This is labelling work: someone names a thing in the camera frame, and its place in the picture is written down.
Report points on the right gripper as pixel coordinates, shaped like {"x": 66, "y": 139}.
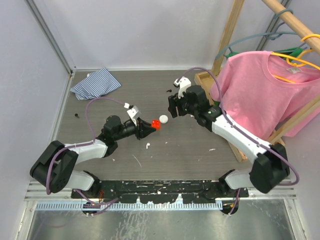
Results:
{"x": 172, "y": 100}

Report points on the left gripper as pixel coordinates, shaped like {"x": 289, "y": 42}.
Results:
{"x": 142, "y": 129}

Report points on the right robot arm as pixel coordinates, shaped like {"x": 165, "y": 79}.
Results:
{"x": 269, "y": 161}

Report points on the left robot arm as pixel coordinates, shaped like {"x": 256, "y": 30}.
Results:
{"x": 54, "y": 169}

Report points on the wooden clothes rack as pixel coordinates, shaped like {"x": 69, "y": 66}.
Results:
{"x": 290, "y": 126}

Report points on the blue striped cloth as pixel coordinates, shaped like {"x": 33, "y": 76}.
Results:
{"x": 96, "y": 84}

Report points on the pink t-shirt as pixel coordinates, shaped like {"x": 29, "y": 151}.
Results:
{"x": 258, "y": 101}

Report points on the green hanger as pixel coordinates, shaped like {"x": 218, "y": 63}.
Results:
{"x": 294, "y": 52}

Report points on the yellow hanger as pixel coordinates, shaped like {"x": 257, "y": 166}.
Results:
{"x": 297, "y": 59}

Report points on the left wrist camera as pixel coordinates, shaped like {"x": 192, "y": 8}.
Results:
{"x": 134, "y": 114}

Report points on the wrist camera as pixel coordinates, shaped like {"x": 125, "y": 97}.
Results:
{"x": 134, "y": 114}
{"x": 182, "y": 83}

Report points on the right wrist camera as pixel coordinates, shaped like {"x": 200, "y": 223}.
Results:
{"x": 182, "y": 83}

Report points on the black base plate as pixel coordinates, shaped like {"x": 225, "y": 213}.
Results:
{"x": 160, "y": 191}

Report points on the aluminium frame post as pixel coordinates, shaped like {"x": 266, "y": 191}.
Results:
{"x": 42, "y": 16}

